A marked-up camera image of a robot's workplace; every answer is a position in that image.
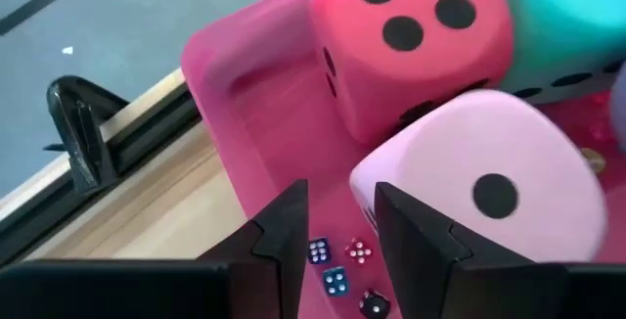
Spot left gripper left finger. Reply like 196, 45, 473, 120
198, 179, 310, 319

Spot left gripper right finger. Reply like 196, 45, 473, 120
374, 181, 534, 319

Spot small dark blue die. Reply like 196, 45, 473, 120
307, 237, 333, 265

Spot small red die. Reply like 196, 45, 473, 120
344, 238, 374, 266

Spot pink translucent plastic bin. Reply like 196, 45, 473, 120
179, 0, 626, 319

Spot large pink foam die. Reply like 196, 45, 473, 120
349, 88, 608, 264

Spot large red foam die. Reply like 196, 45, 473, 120
308, 0, 514, 147

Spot large teal foam die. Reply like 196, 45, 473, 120
493, 0, 626, 106

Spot black table clamp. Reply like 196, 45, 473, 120
42, 74, 131, 197

